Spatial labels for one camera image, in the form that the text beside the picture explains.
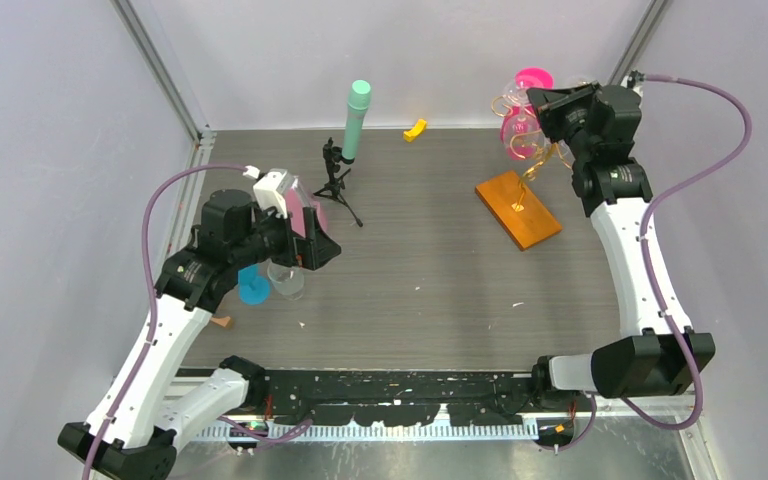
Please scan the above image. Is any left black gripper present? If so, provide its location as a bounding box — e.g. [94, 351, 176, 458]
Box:
[231, 200, 339, 270]

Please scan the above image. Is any clear ribbed wine glass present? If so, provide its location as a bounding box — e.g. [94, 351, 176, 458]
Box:
[266, 262, 305, 301]

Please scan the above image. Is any blue wine glass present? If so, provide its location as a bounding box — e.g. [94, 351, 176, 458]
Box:
[237, 264, 270, 306]

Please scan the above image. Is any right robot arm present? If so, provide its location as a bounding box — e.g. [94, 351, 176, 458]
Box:
[527, 83, 716, 411]

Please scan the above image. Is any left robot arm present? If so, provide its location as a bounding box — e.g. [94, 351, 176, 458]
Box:
[57, 189, 341, 479]

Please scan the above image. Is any pink wine glass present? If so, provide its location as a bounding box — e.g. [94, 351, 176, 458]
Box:
[500, 67, 554, 161]

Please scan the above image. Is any gold wine glass rack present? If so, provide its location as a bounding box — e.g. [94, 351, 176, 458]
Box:
[491, 95, 573, 212]

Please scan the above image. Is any orange wooden rack base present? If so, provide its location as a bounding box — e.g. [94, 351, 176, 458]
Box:
[474, 170, 562, 251]

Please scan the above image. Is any pink phone stand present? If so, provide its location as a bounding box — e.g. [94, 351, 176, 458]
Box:
[287, 188, 330, 236]

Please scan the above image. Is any smartphone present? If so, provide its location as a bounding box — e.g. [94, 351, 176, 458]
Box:
[293, 176, 319, 209]

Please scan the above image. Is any black tripod stand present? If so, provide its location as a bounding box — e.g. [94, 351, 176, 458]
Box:
[313, 137, 364, 228]

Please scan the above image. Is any yellow banana toy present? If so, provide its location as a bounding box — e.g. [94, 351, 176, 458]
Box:
[402, 118, 428, 143]

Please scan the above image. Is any green microphone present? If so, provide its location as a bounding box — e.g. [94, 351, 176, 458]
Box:
[341, 79, 372, 164]

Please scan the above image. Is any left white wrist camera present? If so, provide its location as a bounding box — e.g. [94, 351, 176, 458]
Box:
[243, 166, 303, 218]

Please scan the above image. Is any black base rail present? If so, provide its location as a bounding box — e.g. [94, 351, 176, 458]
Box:
[178, 368, 597, 429]

